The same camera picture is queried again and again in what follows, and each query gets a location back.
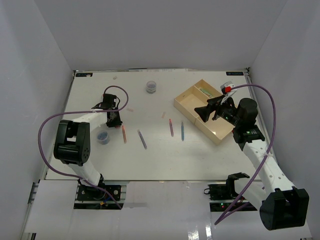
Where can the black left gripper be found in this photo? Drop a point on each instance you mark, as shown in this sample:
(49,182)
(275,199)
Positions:
(117,123)

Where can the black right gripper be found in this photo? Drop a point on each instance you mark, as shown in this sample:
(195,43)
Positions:
(205,111)

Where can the green chunky highlighter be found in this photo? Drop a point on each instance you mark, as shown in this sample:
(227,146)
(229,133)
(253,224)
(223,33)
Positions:
(206,93)

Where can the clear jar blue beads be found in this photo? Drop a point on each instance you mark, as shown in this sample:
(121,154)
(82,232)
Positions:
(103,137)

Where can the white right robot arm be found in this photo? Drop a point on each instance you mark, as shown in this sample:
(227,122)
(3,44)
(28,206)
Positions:
(280,204)

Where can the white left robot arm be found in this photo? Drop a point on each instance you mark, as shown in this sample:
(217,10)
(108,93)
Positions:
(73,139)

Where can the beige slim orange-tip pen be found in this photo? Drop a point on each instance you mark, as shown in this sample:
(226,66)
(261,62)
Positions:
(124,134)

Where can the cream wooden divided tray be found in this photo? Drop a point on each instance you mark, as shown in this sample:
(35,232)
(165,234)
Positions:
(192,104)

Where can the purple slim capped pen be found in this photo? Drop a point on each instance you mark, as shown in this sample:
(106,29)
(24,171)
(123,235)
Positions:
(142,139)

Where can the blue slim capped pen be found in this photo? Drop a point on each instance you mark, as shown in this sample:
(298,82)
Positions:
(182,131)

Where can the pink slim red-tip pen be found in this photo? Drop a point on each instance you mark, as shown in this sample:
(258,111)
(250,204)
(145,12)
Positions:
(171,128)

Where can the clear jar purple beads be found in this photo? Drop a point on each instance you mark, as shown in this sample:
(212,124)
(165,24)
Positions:
(151,87)

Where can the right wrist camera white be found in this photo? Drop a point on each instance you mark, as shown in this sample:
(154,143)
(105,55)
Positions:
(228,90)

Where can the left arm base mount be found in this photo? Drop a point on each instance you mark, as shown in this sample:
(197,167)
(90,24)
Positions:
(90,198)

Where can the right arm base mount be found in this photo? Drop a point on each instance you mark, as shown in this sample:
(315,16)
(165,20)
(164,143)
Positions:
(222,193)

